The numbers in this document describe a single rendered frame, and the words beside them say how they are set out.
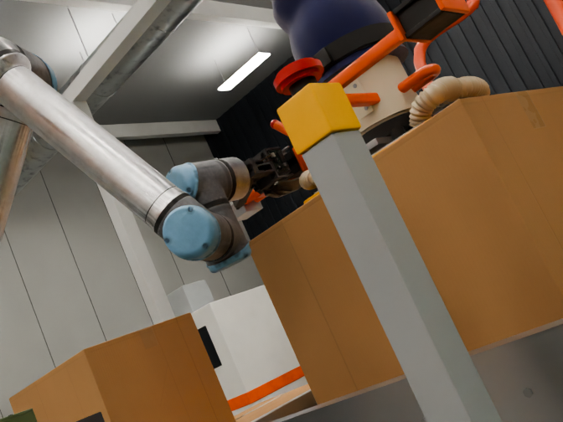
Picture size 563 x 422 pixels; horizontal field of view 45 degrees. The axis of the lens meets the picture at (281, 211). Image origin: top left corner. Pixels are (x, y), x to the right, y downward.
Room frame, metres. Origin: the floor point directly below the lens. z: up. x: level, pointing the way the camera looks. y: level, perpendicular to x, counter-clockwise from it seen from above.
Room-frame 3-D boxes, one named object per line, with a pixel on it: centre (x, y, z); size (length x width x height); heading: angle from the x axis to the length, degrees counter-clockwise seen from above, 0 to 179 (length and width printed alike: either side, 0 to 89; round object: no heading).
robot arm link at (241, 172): (1.38, 0.07, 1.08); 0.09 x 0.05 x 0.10; 48
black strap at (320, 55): (1.38, -0.27, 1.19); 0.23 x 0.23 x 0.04
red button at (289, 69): (0.87, -0.10, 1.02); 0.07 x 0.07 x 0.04
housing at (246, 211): (1.68, 0.08, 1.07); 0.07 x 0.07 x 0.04; 49
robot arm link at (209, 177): (1.32, 0.13, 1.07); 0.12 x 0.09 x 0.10; 139
